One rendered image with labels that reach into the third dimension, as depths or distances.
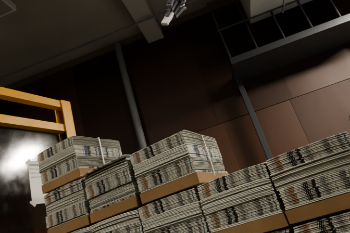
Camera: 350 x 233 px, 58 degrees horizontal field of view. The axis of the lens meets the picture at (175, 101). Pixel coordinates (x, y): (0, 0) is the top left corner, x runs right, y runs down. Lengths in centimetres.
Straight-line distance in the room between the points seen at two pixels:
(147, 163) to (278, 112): 384
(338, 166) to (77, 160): 117
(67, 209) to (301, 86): 419
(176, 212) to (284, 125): 385
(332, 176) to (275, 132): 386
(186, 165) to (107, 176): 42
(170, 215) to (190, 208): 10
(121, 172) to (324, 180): 83
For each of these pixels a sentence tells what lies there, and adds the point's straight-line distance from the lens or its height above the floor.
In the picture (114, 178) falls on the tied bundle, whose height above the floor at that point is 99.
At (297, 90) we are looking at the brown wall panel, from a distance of 520.
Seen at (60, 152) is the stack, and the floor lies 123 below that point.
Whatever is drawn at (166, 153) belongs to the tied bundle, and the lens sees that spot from 135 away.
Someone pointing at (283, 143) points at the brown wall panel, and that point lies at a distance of 497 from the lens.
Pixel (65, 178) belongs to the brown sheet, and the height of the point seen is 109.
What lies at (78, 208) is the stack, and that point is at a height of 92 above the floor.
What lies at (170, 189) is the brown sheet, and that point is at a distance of 134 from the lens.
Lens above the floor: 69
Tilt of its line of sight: 21 degrees up
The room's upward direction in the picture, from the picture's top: 17 degrees counter-clockwise
